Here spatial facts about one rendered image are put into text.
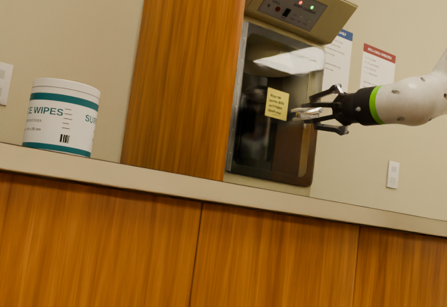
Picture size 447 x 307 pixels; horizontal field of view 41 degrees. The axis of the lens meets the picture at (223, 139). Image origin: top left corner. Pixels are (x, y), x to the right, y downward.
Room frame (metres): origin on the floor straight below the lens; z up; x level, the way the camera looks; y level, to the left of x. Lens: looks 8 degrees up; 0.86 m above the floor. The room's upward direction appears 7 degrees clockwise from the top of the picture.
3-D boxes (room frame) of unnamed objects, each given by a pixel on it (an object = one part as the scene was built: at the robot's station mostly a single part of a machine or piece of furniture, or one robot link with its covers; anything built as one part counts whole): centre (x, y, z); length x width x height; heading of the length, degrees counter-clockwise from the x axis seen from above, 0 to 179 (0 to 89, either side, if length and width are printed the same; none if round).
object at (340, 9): (1.54, -0.16, 1.46); 0.32 x 0.11 x 0.10; 125
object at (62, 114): (1.16, 0.32, 1.01); 0.13 x 0.13 x 0.15
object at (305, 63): (1.58, -0.13, 1.19); 0.30 x 0.01 x 0.40; 125
